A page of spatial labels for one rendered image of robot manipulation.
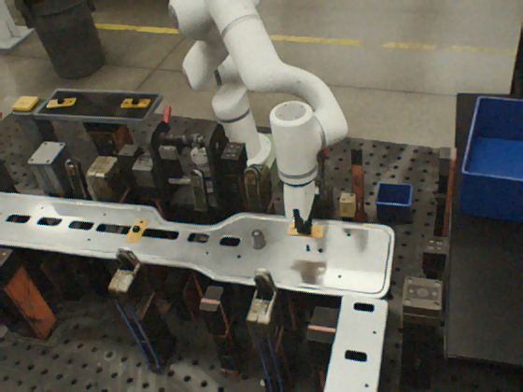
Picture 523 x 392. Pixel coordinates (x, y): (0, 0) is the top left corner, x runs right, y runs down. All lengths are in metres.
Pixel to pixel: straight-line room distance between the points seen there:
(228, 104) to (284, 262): 0.65
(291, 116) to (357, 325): 0.47
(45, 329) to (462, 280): 1.16
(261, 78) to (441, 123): 2.35
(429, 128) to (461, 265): 2.12
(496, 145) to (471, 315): 0.56
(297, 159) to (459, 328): 0.47
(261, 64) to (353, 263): 0.51
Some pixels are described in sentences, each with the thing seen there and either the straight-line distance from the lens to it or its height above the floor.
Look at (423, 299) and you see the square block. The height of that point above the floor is 1.06.
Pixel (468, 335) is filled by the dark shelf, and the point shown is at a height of 1.03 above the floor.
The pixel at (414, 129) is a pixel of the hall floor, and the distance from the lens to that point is 3.37.
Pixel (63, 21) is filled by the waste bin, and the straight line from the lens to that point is 4.31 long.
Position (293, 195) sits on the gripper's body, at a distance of 1.19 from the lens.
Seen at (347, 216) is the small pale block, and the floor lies 1.02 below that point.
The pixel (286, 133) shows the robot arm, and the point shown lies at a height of 1.39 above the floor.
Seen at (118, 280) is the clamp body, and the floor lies 1.04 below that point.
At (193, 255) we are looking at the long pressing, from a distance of 1.43.
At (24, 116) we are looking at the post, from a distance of 1.92.
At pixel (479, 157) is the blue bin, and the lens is 1.59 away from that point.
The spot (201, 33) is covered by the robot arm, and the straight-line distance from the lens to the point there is 1.44.
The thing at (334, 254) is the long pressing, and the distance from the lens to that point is 1.37.
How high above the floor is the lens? 2.04
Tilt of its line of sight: 43 degrees down
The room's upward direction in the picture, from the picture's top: 11 degrees counter-clockwise
